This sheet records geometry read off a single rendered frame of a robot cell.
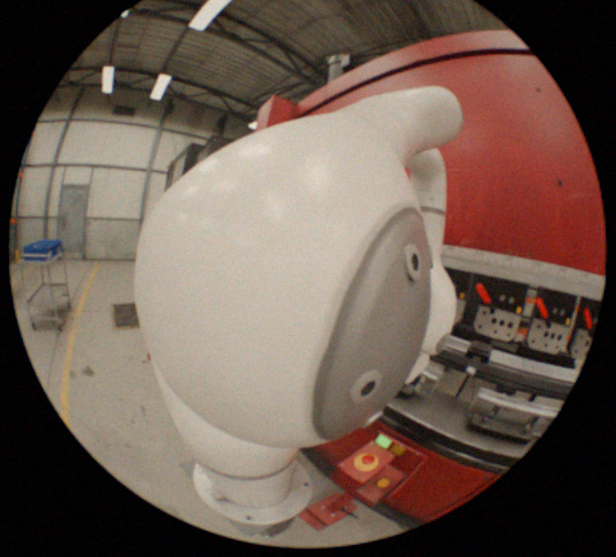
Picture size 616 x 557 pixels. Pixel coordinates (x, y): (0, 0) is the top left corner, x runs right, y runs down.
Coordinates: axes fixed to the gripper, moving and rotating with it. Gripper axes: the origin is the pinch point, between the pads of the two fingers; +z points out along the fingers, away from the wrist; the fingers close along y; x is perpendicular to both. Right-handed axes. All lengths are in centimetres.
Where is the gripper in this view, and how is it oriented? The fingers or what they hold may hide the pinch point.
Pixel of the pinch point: (413, 379)
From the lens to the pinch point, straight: 71.9
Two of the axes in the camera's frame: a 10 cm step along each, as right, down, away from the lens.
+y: 8.5, -4.2, 3.3
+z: 3.6, 9.0, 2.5
